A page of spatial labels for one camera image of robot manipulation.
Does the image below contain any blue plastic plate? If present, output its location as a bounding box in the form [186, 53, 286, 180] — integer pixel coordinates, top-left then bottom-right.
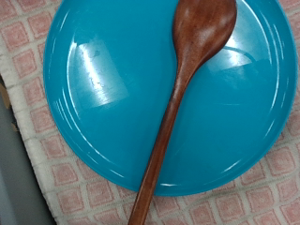
[42, 0, 299, 198]

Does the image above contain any brown wooden spoon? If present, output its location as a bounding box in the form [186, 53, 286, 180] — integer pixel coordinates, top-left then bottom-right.
[127, 0, 238, 225]

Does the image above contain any pink checkered dish cloth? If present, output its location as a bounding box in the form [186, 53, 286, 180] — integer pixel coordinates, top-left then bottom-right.
[0, 0, 300, 225]

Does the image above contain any grey plastic crate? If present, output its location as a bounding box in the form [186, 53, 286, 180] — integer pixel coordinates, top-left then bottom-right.
[0, 74, 58, 225]

